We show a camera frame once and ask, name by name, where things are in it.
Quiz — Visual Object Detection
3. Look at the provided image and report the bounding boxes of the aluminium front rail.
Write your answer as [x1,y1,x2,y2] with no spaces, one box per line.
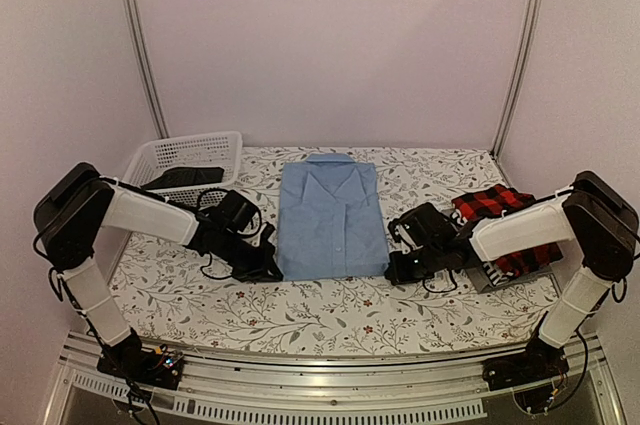
[43,332,629,424]

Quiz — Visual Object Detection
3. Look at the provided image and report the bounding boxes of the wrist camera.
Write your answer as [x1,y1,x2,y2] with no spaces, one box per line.
[258,223,275,247]
[388,220,414,250]

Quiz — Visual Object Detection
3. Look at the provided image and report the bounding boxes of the dark shirt in basket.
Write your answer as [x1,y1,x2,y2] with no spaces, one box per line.
[141,167,224,190]

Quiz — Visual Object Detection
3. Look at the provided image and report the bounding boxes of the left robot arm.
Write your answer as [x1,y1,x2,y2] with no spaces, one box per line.
[32,162,283,379]

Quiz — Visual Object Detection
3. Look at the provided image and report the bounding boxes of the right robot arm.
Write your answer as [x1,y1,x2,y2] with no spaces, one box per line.
[384,171,639,381]

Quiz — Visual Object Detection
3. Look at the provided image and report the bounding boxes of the left aluminium post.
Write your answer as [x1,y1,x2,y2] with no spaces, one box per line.
[122,0,169,139]

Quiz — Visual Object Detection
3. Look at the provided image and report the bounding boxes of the aluminium post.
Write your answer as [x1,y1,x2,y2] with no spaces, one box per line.
[122,0,169,139]
[491,0,543,162]

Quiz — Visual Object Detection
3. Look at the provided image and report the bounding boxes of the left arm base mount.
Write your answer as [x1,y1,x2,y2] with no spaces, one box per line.
[97,330,184,390]

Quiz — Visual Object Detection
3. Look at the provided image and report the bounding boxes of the light blue long sleeve shirt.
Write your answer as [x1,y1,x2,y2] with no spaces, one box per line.
[277,153,389,281]

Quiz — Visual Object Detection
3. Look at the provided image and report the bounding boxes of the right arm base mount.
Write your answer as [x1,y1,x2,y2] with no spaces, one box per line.
[482,336,569,415]

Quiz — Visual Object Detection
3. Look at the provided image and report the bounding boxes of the red black plaid shirt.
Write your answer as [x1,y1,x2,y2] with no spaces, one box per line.
[451,184,575,277]

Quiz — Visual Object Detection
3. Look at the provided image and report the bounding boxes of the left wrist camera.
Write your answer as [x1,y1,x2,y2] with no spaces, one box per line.
[258,223,275,247]

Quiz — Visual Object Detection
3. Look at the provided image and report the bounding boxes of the floral table mat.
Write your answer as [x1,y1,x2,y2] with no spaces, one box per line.
[109,147,559,357]

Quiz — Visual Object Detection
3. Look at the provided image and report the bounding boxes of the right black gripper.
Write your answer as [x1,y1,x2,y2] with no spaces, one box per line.
[385,244,443,287]

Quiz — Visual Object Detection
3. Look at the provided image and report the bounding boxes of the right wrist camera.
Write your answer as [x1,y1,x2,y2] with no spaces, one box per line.
[388,220,414,250]

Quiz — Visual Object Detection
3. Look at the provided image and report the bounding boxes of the white plastic basket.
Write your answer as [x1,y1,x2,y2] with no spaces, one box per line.
[122,131,243,206]

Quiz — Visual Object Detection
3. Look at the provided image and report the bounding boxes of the right aluminium post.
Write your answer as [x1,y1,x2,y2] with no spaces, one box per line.
[491,0,543,162]

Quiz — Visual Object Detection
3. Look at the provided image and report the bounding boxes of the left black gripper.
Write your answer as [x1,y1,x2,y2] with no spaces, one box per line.
[217,231,283,284]

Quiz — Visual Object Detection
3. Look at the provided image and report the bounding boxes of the black shirt white letters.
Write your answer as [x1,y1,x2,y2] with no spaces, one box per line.
[448,209,506,293]

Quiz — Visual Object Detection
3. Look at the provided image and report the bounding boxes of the grey shirt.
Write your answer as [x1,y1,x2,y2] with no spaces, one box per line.
[465,263,553,294]

